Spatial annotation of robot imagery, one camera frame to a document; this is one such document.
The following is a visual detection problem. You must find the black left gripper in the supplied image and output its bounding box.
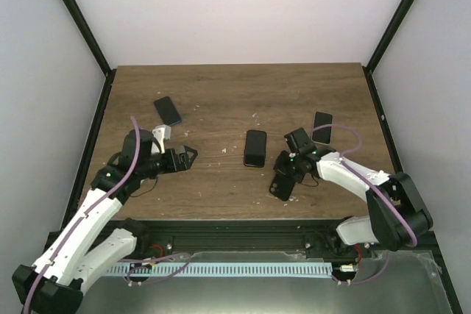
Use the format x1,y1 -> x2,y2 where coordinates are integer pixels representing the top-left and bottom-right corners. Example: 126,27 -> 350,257
139,146 -> 199,180

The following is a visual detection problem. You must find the small black phone case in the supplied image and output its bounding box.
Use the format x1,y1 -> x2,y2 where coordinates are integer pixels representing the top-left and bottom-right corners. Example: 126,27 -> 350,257
269,163 -> 296,201

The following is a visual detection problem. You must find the white phone black screen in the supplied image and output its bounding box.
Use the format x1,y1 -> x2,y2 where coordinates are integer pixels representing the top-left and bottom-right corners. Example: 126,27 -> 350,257
311,112 -> 333,145

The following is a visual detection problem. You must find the magenta phone black screen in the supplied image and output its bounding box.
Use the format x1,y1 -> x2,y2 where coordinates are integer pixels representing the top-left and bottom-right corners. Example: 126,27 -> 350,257
243,129 -> 267,168

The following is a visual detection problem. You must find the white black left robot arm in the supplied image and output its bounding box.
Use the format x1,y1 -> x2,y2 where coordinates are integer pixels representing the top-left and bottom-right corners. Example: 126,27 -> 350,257
12,125 -> 198,313

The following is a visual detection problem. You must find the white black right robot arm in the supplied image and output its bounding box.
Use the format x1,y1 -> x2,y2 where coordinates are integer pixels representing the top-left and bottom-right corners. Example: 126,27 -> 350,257
269,128 -> 433,257

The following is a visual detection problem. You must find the blue phone black screen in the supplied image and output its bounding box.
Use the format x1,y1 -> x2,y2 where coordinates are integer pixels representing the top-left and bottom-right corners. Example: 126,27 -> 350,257
153,96 -> 182,126

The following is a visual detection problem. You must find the grey metal front plate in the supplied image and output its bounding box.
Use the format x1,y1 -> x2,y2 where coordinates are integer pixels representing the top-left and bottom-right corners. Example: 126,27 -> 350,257
79,251 -> 453,313

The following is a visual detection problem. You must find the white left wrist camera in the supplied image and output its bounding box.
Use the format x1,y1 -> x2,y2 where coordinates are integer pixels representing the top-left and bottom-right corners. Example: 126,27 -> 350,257
152,124 -> 171,154

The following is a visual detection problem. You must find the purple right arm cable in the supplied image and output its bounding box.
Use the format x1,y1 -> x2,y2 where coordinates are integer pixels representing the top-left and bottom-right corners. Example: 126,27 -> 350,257
311,124 -> 419,248

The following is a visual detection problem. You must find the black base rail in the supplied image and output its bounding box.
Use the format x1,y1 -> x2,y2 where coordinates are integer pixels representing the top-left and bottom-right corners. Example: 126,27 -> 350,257
47,220 -> 437,262

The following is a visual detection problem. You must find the light blue slotted cable duct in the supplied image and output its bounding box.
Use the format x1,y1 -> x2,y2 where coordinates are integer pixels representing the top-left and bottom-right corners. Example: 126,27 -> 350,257
103,263 -> 333,279

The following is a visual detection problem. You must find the black frame post left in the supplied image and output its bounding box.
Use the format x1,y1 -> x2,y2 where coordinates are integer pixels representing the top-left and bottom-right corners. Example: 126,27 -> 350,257
62,0 -> 112,76

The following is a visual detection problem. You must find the black frame post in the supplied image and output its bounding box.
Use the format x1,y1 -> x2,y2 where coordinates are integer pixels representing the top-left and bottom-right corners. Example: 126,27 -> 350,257
62,0 -> 112,76
366,0 -> 439,72

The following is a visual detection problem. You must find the black frame post right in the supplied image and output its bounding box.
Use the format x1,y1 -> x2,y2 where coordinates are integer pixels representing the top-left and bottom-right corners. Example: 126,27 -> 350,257
366,0 -> 439,72

